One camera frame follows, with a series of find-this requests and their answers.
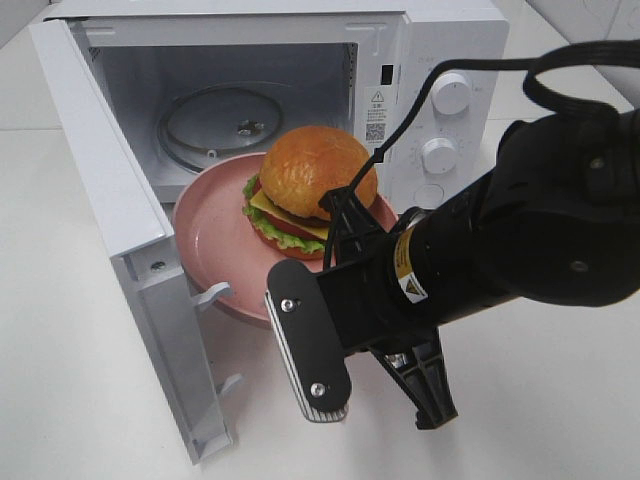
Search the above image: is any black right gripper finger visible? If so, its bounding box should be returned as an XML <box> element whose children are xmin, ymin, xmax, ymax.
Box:
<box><xmin>320</xmin><ymin>187</ymin><xmax>395</xmax><ymax>273</ymax></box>
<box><xmin>370</xmin><ymin>327</ymin><xmax>458</xmax><ymax>430</ymax></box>

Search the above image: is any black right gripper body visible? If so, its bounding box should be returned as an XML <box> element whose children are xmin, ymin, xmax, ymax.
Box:
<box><xmin>318</xmin><ymin>227</ymin><xmax>440</xmax><ymax>353</ymax></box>

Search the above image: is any burger with lettuce and cheese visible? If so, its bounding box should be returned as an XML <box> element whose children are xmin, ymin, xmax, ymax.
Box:
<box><xmin>243</xmin><ymin>125</ymin><xmax>369</xmax><ymax>260</ymax></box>

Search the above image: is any round white door button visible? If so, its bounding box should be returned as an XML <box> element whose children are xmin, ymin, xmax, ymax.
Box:
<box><xmin>413</xmin><ymin>184</ymin><xmax>444</xmax><ymax>209</ymax></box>

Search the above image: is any white microwave knob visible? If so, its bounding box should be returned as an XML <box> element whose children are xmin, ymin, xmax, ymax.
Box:
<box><xmin>420</xmin><ymin>138</ymin><xmax>458</xmax><ymax>175</ymax></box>
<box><xmin>431</xmin><ymin>71</ymin><xmax>471</xmax><ymax>115</ymax></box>

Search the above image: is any pink round plate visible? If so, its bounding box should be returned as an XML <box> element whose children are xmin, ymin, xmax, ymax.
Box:
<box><xmin>170</xmin><ymin>152</ymin><xmax>400</xmax><ymax>327</ymax></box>

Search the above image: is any white microwave door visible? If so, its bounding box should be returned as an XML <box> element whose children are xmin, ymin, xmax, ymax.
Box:
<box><xmin>30</xmin><ymin>20</ymin><xmax>232</xmax><ymax>463</ymax></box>

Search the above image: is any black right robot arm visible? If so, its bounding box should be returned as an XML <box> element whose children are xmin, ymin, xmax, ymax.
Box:
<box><xmin>319</xmin><ymin>111</ymin><xmax>639</xmax><ymax>430</ymax></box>

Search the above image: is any glass microwave turntable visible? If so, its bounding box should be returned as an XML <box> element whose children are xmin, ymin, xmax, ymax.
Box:
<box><xmin>156</xmin><ymin>82</ymin><xmax>284</xmax><ymax>173</ymax></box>

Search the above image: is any white microwave oven body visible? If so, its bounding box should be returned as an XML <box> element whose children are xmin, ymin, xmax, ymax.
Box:
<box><xmin>41</xmin><ymin>1</ymin><xmax>509</xmax><ymax>205</ymax></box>

